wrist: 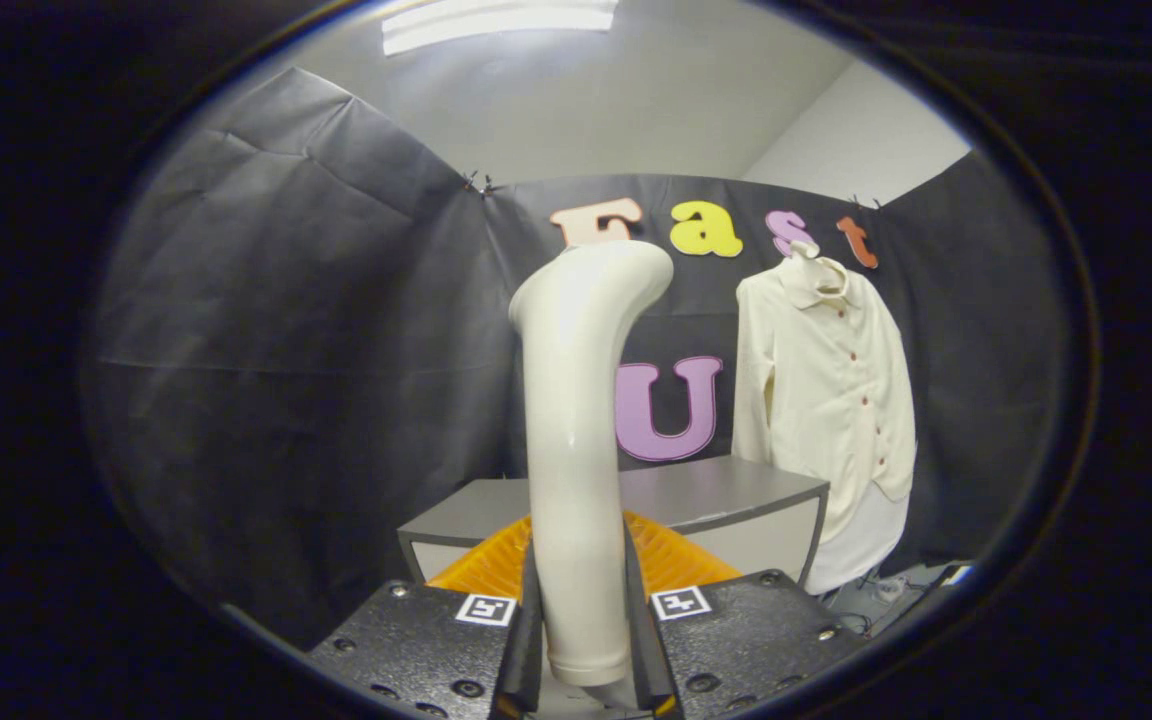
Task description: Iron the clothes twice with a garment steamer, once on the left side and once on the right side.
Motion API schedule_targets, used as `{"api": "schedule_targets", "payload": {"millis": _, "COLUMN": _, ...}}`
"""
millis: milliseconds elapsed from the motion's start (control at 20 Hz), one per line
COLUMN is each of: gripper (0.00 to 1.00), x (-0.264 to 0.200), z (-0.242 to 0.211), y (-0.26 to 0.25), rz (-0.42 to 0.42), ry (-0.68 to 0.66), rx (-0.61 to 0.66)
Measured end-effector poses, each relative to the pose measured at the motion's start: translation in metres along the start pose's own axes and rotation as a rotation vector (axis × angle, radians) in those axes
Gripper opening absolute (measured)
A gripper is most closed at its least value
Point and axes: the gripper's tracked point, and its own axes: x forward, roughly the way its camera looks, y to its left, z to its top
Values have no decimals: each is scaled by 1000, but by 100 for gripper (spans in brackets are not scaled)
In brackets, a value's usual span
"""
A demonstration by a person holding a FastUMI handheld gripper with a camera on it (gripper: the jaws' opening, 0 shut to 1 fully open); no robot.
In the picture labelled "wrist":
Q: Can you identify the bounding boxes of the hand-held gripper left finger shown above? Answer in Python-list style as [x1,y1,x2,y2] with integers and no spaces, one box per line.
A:
[306,512,544,720]

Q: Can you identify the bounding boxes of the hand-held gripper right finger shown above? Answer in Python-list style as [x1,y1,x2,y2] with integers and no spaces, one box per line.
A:
[621,510,867,716]

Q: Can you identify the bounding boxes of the cream white garment steamer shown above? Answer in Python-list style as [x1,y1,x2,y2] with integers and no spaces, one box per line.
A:
[508,240,675,711]

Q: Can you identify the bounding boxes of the cream button shirt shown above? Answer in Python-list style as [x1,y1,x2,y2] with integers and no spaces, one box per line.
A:
[731,255,917,596]

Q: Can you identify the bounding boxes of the cream clothes hanger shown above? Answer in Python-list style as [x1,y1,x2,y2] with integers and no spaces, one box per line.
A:
[788,238,837,291]

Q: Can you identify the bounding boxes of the grey cabinet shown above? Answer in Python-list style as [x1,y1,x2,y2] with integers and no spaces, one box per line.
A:
[396,455,830,591]

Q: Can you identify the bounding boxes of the black backdrop cloth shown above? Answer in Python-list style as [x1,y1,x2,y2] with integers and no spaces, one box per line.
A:
[81,65,1082,651]

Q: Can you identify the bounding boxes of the ceiling light panel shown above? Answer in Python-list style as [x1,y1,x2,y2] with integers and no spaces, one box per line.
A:
[381,0,620,56]

